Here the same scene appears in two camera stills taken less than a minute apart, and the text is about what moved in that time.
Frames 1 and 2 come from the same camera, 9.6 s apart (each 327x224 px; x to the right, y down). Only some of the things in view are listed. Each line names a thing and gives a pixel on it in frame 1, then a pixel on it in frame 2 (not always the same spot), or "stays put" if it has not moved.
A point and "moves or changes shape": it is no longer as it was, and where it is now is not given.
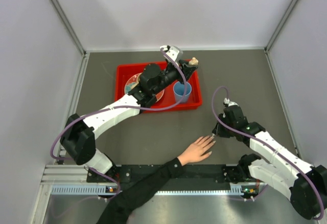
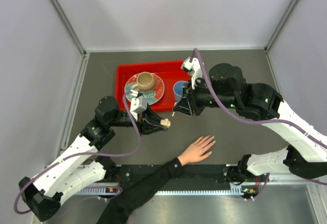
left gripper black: (187, 70) → (151, 116)
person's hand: (196, 151) stays put
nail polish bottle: (193, 62) moves or changes shape
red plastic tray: (123, 70) stays put
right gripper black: (218, 131) → (183, 106)
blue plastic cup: (179, 91) stays put
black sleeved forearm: (117, 212) stays put
